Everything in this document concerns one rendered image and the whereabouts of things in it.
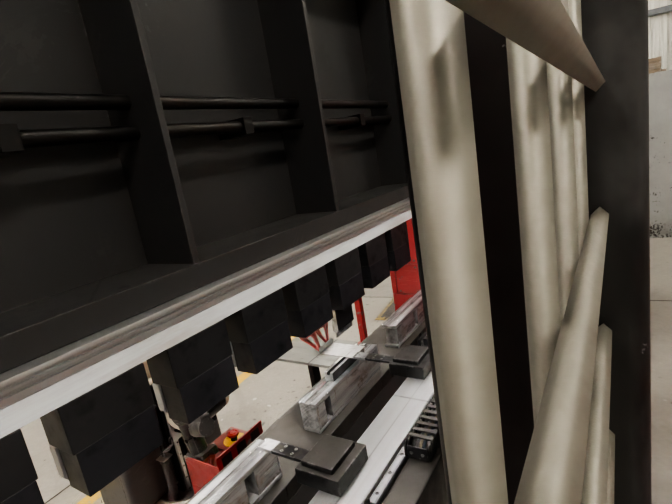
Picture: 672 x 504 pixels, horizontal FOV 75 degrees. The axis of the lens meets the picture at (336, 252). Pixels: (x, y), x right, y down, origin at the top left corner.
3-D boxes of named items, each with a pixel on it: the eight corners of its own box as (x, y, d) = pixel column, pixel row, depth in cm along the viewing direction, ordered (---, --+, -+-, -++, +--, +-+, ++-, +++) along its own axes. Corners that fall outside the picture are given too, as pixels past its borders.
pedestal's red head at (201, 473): (238, 455, 157) (227, 411, 153) (271, 466, 148) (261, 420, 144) (194, 495, 140) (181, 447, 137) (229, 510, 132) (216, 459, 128)
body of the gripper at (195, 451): (203, 462, 134) (193, 440, 134) (184, 462, 140) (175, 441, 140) (218, 449, 139) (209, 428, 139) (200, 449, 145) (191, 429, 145)
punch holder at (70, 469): (139, 432, 87) (117, 356, 83) (166, 441, 82) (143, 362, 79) (62, 484, 75) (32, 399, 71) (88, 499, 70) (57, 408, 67)
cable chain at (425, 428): (457, 371, 123) (455, 359, 122) (478, 374, 119) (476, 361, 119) (404, 457, 93) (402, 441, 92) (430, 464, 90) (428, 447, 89)
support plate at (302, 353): (298, 337, 168) (298, 334, 167) (357, 344, 153) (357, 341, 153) (268, 359, 153) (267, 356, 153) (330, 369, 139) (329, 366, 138)
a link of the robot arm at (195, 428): (192, 394, 145) (169, 403, 138) (212, 392, 138) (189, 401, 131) (200, 430, 144) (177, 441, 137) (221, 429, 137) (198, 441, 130)
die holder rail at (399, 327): (429, 301, 214) (427, 283, 212) (441, 302, 210) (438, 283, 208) (385, 347, 173) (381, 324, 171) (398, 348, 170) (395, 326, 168)
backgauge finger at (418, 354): (364, 351, 148) (362, 337, 147) (438, 360, 134) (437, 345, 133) (347, 368, 138) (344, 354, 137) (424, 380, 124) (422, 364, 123)
